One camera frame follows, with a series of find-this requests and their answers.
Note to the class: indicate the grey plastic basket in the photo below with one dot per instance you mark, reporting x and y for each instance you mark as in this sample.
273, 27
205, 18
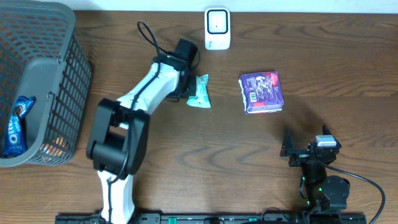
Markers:
41, 58

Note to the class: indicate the white barcode scanner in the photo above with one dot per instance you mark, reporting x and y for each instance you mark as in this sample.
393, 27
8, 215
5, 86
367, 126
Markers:
217, 28

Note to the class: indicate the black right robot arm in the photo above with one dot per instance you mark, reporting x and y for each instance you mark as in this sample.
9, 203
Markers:
323, 192

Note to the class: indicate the blue Oreo cookie pack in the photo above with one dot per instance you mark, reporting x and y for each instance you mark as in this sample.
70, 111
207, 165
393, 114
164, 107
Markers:
15, 142

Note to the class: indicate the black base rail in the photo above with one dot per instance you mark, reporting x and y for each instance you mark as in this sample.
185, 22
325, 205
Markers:
156, 218

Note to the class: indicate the green wet wipes pack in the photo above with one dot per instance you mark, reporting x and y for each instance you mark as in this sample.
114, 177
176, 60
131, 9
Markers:
200, 99

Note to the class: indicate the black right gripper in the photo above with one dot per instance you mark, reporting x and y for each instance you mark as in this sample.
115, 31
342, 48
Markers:
300, 156

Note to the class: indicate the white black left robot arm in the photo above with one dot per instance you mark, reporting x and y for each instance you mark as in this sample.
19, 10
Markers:
118, 138

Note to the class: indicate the purple Carefree pad pack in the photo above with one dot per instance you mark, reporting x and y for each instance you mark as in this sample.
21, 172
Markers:
261, 92

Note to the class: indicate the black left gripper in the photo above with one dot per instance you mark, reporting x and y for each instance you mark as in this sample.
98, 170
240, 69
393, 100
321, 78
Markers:
191, 86

